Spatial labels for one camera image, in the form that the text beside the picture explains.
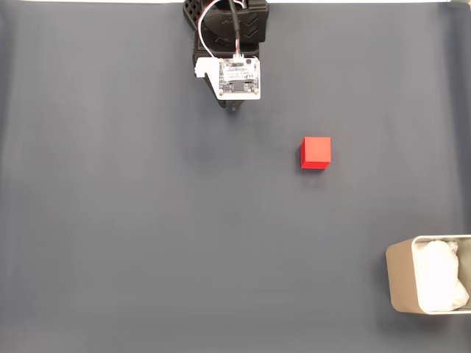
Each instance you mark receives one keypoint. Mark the white crumpled cloth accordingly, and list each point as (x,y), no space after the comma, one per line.
(438,276)

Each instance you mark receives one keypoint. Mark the red cube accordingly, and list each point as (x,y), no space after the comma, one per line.
(316,150)

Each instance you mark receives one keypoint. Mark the camera board on white mount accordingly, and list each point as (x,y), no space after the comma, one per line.
(239,79)

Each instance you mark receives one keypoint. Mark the beige metal box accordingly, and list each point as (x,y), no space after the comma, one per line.
(399,276)

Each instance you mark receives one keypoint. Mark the grey table mat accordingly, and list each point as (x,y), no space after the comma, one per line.
(147,184)

